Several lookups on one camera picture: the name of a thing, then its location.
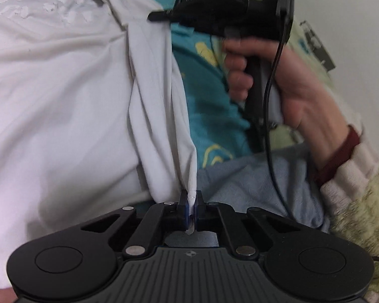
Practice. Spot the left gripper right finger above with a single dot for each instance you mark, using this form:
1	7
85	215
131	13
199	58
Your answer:
227	224

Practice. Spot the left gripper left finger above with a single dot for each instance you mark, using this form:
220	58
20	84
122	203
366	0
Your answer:
157	223

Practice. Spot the white t-shirt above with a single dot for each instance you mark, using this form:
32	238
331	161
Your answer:
93	115

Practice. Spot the fluffy cream sleeve forearm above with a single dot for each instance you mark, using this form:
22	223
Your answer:
352	199

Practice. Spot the person right hand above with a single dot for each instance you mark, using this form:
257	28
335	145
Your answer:
281	82

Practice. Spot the light blue jeans leg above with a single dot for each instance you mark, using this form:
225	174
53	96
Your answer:
242	183

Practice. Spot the teal patterned bed sheet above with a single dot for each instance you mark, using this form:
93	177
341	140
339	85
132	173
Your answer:
217	127

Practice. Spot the green fleece cartoon blanket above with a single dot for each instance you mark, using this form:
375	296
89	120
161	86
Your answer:
303	69

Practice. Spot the red wristband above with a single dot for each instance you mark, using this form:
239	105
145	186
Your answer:
340	157

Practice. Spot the wall power socket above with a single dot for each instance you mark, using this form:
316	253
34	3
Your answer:
317	47

